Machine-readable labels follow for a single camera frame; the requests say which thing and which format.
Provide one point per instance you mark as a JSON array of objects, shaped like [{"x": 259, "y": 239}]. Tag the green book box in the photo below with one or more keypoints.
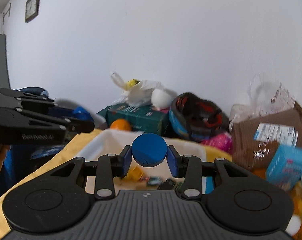
[{"x": 143, "y": 118}]

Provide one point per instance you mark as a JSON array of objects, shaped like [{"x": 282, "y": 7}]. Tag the white plastic bin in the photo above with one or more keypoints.
[{"x": 149, "y": 168}]

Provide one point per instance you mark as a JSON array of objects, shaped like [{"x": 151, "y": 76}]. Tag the wall picture frame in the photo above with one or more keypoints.
[{"x": 31, "y": 10}]

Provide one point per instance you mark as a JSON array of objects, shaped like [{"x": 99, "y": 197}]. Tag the orange fruit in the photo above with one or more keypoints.
[{"x": 121, "y": 124}]

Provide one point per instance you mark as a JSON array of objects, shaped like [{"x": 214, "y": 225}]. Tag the blue round disc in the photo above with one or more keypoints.
[{"x": 149, "y": 149}]

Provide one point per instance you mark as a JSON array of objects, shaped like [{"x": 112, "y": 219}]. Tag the yellow square brick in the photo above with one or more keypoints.
[{"x": 135, "y": 174}]

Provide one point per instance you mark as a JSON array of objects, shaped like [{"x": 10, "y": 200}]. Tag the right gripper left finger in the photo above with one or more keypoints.
[{"x": 108, "y": 167}]

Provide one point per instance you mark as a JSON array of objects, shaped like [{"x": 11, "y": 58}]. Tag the yellow cloth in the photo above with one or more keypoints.
[{"x": 28, "y": 179}]

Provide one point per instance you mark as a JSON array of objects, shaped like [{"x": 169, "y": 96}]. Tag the black toy car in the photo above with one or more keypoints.
[{"x": 168, "y": 184}]

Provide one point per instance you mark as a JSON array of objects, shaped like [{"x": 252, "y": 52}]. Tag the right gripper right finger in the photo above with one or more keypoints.
[{"x": 189, "y": 168}]

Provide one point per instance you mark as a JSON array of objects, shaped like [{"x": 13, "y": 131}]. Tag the white plastic bag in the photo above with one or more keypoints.
[{"x": 134, "y": 92}]

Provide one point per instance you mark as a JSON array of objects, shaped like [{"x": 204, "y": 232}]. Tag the white round ball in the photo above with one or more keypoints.
[{"x": 162, "y": 98}]

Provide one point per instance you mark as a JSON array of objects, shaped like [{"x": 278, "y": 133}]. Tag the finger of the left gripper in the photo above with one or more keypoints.
[{"x": 63, "y": 116}]

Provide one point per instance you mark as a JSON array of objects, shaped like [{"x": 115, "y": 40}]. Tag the dark blue bag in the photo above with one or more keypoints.
[{"x": 36, "y": 92}]

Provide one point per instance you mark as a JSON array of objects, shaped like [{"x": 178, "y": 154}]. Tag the red black helmet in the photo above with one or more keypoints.
[{"x": 196, "y": 119}]

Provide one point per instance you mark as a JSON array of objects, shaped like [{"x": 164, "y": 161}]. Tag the blue dinosaur box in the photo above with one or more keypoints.
[{"x": 285, "y": 168}]

